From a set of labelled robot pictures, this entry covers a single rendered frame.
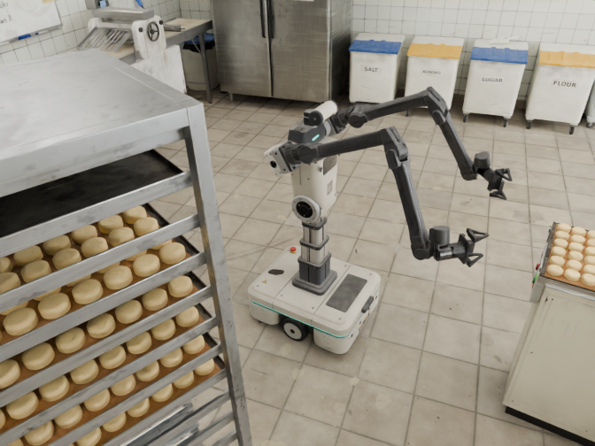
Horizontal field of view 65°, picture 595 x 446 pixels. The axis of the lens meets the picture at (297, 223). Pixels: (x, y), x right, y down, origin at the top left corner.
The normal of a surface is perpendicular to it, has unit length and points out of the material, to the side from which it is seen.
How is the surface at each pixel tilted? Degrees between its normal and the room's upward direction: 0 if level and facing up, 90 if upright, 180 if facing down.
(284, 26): 91
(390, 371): 0
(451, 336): 0
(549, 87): 92
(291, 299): 0
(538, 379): 90
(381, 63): 91
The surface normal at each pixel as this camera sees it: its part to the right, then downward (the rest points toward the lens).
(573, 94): -0.36, 0.56
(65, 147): 0.63, 0.43
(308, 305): -0.03, -0.82
